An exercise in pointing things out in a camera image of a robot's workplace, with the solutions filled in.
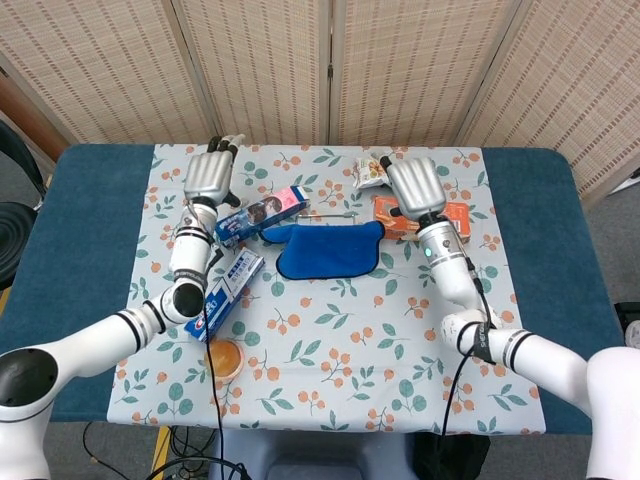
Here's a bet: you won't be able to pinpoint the grey and blue cloth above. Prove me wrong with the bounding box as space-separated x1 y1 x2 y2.
260 222 385 280

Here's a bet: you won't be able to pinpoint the blue silver toothpaste box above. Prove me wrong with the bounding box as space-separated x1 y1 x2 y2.
183 248 265 345

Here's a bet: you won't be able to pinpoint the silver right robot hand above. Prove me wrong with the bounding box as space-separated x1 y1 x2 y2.
379 155 449 221

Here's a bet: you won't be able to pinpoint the orange cracker box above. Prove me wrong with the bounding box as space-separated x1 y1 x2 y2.
373 195 472 245

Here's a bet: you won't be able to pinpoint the black box on floor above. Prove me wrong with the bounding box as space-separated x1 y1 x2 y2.
613 301 640 331

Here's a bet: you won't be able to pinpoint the black bag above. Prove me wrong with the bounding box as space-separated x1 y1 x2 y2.
412 432 492 480

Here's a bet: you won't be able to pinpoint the brown wooden board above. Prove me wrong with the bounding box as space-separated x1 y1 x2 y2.
0 69 69 164

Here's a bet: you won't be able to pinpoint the yellow floor strip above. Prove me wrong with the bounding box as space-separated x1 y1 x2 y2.
151 426 171 480

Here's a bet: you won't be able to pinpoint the teal table cover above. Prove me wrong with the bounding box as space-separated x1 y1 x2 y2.
0 144 626 436

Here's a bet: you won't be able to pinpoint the black floor cables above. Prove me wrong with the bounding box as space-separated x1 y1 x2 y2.
82 422 216 480

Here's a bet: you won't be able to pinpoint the floral print tablecloth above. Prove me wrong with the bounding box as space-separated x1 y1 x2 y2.
107 144 546 435

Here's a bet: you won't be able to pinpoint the orange jelly cup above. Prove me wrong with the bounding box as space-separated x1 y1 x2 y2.
204 338 246 384

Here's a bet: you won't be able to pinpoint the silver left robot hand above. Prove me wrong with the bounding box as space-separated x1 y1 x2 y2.
183 133 246 207

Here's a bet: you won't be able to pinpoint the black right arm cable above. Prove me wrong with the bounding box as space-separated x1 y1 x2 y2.
438 254 496 454

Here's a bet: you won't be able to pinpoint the white screen foot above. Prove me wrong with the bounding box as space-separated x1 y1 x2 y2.
612 169 640 194

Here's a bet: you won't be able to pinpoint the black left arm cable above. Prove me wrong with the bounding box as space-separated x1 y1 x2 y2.
203 242 251 480

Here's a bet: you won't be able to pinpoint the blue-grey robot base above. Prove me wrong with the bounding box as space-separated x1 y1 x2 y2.
208 429 416 480

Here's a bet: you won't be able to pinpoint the small metal wire rack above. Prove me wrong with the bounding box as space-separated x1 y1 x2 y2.
297 211 357 227

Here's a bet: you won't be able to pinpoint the black chair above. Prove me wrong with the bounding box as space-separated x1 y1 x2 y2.
0 119 49 291

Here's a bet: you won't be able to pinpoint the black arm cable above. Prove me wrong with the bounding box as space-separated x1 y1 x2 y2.
203 242 251 480
438 254 496 454

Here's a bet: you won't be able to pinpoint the bamboo folding screen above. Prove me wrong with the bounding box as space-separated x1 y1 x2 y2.
0 0 640 201

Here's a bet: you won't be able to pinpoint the blue pink cookie box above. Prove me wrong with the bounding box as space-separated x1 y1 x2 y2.
214 185 311 249

